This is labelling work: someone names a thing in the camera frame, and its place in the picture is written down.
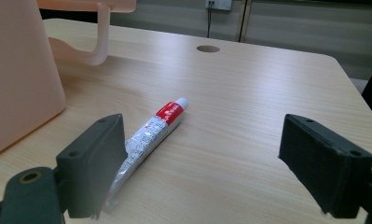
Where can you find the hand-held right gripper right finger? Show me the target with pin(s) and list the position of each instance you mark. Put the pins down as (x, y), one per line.
(323, 168)

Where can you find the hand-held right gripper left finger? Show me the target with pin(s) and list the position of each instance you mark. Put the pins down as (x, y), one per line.
(87, 168)

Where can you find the white ointment tube red label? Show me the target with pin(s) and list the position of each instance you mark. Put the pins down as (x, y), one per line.
(157, 130)

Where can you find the pale orange plastic rack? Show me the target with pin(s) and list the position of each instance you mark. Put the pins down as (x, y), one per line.
(19, 77)

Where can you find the pale metal stand pole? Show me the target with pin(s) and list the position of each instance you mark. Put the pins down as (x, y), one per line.
(244, 21)

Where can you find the white wall socket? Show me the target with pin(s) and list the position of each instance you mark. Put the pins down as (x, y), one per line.
(219, 3)

